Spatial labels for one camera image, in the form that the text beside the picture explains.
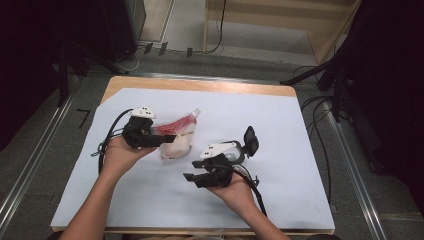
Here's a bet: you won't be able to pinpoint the hand-held gripper black cable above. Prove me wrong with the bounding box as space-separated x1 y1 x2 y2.
233 164 268 218
90 108 134 176

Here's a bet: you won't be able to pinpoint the hanging black cable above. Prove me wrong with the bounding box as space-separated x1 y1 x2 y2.
194 0 228 55

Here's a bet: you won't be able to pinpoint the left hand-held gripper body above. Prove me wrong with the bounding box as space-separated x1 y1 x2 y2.
121 105 158 150

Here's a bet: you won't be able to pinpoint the red and white refill pouch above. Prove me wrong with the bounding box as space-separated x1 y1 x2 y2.
153 107 202 160

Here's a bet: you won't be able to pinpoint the clear jar with black lid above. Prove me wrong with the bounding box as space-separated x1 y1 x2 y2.
218 125 260 167

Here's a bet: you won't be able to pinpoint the left hand-held gripper black cable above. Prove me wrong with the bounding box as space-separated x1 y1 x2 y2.
90 108 134 176

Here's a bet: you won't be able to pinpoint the metal floor rail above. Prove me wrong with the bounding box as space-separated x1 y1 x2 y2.
0 78 83 232
321 99 388 240

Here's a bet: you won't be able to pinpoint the black metal stand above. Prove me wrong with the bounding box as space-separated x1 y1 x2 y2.
279 56 354 123

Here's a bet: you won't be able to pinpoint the person's left hand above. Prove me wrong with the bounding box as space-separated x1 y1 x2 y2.
101 135 158 181

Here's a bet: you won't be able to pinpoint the right hand-held gripper black cable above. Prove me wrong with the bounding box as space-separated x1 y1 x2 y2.
233 164 268 218

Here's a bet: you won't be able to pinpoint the black floor cables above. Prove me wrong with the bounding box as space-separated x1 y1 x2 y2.
293 64 334 205

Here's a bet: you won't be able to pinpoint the light wooden shelf frame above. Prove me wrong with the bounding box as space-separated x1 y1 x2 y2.
202 0 363 65

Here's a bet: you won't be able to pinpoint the clear plastic piece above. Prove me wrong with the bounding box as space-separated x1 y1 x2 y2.
186 227 226 240

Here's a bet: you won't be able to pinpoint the wooden table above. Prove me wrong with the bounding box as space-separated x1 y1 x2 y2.
50 75 336 236

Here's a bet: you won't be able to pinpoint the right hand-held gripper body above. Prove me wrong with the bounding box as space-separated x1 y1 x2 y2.
193 141 238 189

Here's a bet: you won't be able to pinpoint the white floor cable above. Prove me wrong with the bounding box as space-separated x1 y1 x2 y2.
116 46 145 73

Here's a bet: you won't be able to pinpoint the person's right hand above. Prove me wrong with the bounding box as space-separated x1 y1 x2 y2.
206 173 259 217

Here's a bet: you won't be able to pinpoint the black cabinet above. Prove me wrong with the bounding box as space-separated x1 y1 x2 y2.
99 0 147 63

